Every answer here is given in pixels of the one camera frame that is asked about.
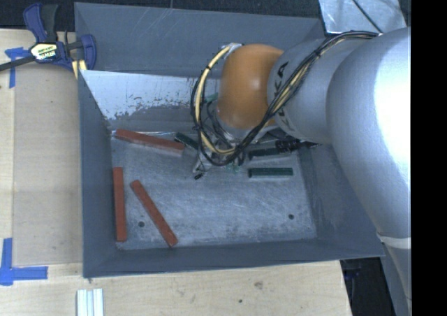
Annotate grey metal bin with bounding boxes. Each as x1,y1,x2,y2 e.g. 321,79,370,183
73,1,386,279

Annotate pale wood board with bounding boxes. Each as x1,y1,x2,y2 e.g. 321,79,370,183
11,62,85,267

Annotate dark green flat block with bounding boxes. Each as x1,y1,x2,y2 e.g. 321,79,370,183
247,166,295,180

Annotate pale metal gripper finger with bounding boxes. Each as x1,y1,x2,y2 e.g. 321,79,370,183
192,154,210,173

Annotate red-brown flat block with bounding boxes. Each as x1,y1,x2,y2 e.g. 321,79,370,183
112,166,128,243
129,179,179,249
114,128,186,159

